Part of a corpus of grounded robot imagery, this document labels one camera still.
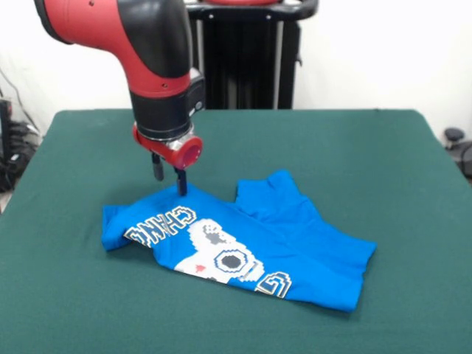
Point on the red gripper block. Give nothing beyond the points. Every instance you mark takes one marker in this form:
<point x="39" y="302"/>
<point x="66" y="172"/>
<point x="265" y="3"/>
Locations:
<point x="177" y="156"/>

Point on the blue printed t-shirt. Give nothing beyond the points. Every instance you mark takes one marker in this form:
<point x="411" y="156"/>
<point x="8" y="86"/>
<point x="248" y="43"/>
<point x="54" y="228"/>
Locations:
<point x="313" y="258"/>

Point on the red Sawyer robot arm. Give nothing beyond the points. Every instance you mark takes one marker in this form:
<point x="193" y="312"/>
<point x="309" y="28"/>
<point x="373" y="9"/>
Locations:
<point x="155" y="48"/>

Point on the dark green table cloth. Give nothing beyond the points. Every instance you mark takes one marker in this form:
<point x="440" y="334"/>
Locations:
<point x="73" y="276"/>

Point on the gray office chair base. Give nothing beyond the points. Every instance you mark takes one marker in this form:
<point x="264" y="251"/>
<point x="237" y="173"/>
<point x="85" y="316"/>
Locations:
<point x="455" y="134"/>

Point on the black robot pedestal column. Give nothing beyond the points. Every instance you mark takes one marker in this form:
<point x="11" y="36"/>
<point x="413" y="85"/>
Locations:
<point x="250" y="62"/>

